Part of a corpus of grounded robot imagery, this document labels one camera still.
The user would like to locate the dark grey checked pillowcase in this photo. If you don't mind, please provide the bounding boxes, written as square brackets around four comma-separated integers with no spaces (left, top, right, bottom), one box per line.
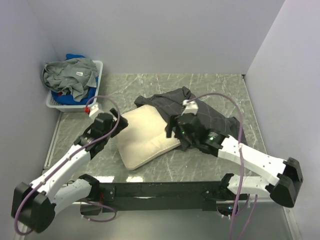
[134,86,243,156]

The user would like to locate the cream pillow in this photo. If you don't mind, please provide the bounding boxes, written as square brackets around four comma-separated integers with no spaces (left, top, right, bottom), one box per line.
[114,105,181,171]

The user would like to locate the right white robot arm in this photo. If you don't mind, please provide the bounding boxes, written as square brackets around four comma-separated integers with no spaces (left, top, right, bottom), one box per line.
[165,113,304,208]

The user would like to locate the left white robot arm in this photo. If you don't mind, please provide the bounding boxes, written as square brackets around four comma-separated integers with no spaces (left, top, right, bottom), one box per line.
[11,107,128,236]

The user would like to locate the blue cloth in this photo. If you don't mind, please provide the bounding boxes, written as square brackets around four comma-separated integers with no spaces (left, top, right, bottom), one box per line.
[50,53,99,106]

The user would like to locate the grey crumpled cloth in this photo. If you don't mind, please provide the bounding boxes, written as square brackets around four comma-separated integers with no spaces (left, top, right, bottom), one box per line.
[41,57,99,102]

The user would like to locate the white laundry basket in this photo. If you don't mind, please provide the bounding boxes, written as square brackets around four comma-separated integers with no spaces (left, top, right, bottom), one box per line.
[46,60,103,112]

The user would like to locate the black base beam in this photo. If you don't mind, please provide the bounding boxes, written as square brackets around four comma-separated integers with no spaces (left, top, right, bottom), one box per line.
[85,181,236,211]

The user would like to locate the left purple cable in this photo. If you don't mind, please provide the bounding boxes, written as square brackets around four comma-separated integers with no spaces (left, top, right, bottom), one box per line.
[13,95,121,236]

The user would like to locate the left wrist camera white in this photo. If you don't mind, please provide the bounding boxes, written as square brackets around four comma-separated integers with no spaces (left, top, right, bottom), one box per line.
[84,103,104,120]

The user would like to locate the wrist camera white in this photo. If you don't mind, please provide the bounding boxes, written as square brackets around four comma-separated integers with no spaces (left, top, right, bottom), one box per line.
[84,103,104,120]
[181,99,199,116]

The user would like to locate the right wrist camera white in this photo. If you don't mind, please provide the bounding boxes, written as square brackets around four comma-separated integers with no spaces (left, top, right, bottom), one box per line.
[181,99,199,116]

